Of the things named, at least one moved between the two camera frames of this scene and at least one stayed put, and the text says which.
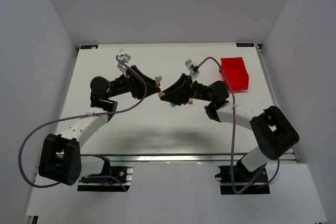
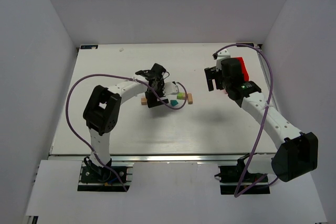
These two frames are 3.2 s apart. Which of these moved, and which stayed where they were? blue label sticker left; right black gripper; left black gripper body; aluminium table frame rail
Moved: left black gripper body; right black gripper
Stayed: blue label sticker left; aluminium table frame rail
